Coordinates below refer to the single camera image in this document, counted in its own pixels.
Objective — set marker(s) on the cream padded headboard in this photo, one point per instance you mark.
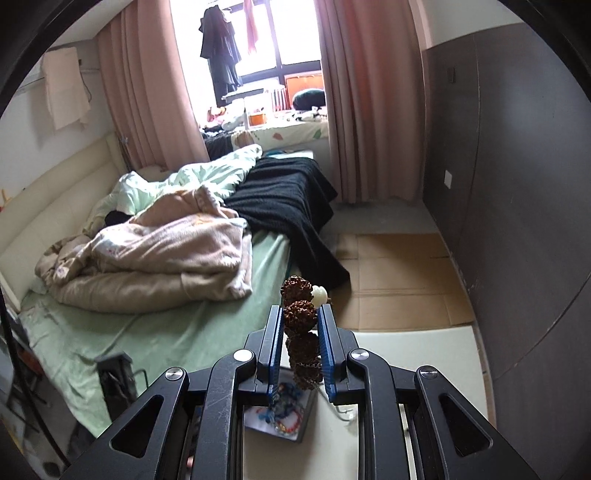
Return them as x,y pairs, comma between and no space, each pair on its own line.
54,206

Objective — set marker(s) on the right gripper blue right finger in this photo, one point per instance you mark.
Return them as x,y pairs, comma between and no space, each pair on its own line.
335,345

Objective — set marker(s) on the pink beige blanket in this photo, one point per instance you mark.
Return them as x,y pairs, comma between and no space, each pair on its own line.
185,247

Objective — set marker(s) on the cluttered window sill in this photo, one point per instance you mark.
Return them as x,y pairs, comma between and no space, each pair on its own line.
271,115

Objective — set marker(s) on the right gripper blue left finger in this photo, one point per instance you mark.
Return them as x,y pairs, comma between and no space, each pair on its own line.
267,345

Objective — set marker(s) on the thin silver bangle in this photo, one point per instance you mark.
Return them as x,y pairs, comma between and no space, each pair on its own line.
345,413

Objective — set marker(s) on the pink curtain right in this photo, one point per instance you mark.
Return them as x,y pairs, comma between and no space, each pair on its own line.
373,74

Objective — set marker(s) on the dark hanging clothes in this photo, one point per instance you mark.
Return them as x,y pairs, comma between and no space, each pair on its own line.
220,50

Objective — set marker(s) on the mint patterned quilt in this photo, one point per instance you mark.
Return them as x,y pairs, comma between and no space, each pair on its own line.
132,193

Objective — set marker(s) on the black jewelry box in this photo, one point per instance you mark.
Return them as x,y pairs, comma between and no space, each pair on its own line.
287,415

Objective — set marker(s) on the white wall socket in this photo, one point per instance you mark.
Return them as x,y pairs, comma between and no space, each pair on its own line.
448,178

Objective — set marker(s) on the pink curtain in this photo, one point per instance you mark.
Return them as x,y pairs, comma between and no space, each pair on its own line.
373,74
145,88

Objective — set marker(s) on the black knit blanket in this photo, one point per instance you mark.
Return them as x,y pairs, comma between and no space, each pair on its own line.
292,197

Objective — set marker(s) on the cardboard floor sheet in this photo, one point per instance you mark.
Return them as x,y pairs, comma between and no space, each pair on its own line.
399,282

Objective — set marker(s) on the beige cloth on wall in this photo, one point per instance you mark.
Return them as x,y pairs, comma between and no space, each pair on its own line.
66,97

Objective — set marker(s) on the pink curtain left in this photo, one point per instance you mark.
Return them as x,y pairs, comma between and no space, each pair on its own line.
145,88

